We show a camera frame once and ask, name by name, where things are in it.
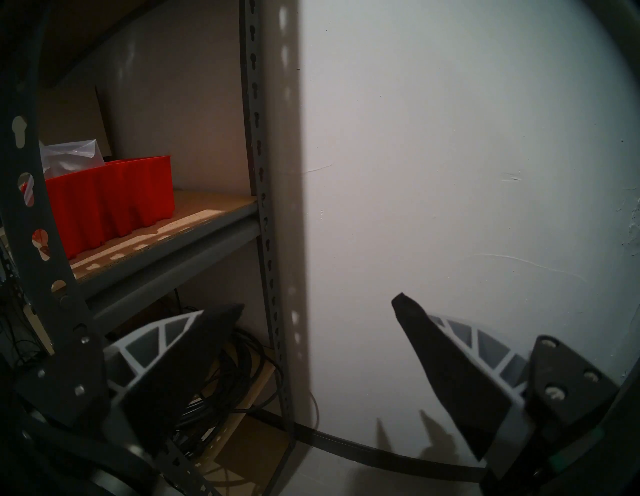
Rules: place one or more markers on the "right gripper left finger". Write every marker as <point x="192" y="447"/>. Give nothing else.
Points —
<point x="170" y="370"/>

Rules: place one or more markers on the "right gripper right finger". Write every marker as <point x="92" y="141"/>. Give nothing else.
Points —
<point x="460" y="380"/>

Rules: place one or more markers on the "red plastic bin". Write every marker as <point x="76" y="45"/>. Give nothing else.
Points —
<point x="125" y="200"/>

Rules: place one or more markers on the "clear bag with black part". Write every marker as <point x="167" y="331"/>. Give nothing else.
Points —
<point x="75" y="155"/>

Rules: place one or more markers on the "grey steel rack shelf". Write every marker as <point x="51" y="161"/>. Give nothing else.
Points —
<point x="255" y="150"/>

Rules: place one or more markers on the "black baseboard strip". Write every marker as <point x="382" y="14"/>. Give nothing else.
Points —
<point x="350" y="445"/>

